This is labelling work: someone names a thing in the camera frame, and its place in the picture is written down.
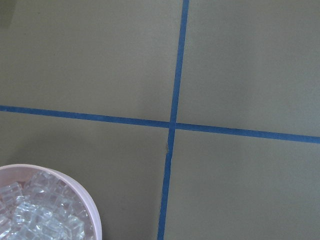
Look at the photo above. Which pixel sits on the pink bowl of ice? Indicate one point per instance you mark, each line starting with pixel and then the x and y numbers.
pixel 38 203

